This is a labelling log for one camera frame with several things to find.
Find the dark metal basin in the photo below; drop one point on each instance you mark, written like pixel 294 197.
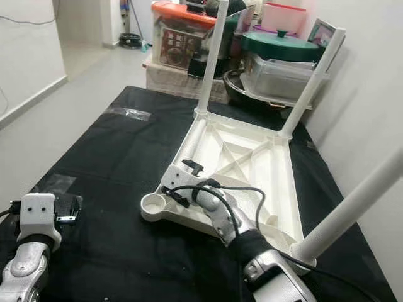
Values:
pixel 252 104

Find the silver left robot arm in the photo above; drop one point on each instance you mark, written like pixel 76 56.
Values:
pixel 28 274

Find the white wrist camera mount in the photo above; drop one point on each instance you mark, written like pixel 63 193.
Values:
pixel 182 179
pixel 38 214

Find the green pot lid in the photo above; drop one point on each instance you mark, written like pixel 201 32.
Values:
pixel 280 47

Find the black cloth bundle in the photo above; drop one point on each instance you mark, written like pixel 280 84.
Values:
pixel 233 6

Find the pink box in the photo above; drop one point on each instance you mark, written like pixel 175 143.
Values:
pixel 283 19

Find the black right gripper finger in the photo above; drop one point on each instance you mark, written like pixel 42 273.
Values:
pixel 192 167
pixel 175 198

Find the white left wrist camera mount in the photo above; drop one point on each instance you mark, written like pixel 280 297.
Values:
pixel 38 214

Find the orange lid storage box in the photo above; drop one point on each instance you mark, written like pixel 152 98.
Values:
pixel 176 41

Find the black tablecloth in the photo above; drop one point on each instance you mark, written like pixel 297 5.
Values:
pixel 113 207

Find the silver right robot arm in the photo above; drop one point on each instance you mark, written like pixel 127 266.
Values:
pixel 233 226

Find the white plastic children table top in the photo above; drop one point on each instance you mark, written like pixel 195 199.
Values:
pixel 258 163

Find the beige cloth covered table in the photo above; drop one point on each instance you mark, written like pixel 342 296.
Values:
pixel 176 85

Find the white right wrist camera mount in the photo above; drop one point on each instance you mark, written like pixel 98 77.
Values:
pixel 182 179

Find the dark picture frame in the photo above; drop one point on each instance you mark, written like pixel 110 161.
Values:
pixel 321 31

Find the grey appliance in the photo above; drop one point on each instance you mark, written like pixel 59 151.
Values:
pixel 195 5

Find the clear plastic container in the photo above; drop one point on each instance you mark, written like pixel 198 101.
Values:
pixel 280 78

